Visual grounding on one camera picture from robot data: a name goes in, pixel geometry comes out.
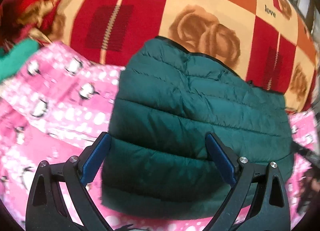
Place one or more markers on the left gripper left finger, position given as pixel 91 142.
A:
pixel 46 208

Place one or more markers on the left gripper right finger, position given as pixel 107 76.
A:
pixel 269 209

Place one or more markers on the dark green puffer jacket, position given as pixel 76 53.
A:
pixel 168 100

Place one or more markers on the red clothes pile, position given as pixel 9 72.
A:
pixel 35 19

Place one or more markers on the green garment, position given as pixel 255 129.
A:
pixel 13 60

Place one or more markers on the red orange rose blanket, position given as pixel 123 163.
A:
pixel 264 41

